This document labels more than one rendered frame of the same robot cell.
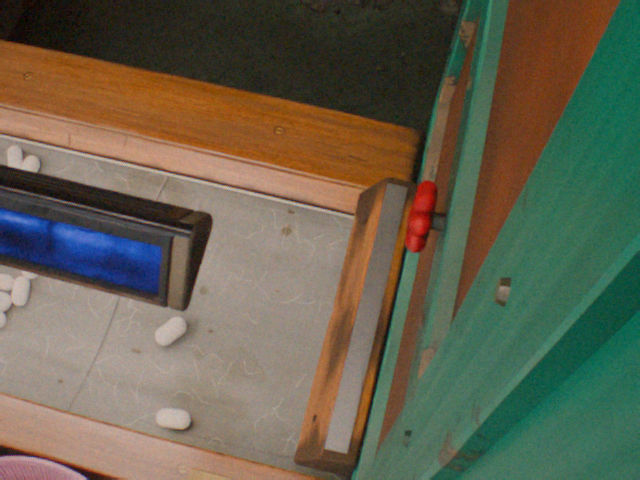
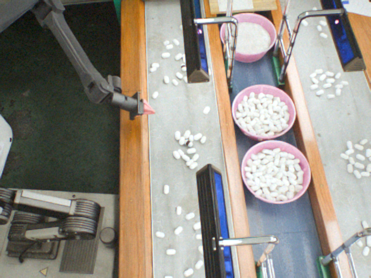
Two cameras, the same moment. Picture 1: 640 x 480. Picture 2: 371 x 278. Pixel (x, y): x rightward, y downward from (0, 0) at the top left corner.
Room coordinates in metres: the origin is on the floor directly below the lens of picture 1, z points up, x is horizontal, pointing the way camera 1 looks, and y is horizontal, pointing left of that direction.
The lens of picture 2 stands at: (0.52, 1.55, 2.18)
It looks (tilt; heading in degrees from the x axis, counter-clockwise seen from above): 61 degrees down; 261
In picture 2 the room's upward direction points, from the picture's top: 3 degrees counter-clockwise
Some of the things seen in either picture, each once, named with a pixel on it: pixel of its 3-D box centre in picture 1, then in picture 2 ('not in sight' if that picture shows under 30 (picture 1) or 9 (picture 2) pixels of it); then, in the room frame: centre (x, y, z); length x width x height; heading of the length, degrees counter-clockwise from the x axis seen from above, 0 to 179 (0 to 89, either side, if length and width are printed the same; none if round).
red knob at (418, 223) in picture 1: (425, 219); not in sight; (0.24, -0.06, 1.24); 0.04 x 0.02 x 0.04; 173
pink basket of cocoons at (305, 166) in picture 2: not in sight; (273, 175); (0.09, 0.98, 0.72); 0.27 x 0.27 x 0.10
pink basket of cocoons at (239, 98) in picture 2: not in sight; (261, 116); (0.06, 0.70, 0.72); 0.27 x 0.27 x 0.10
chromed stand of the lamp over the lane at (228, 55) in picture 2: not in sight; (211, 44); (0.23, 0.41, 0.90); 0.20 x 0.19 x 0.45; 83
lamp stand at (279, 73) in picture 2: not in sight; (304, 38); (-0.17, 0.46, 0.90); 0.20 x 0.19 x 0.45; 83
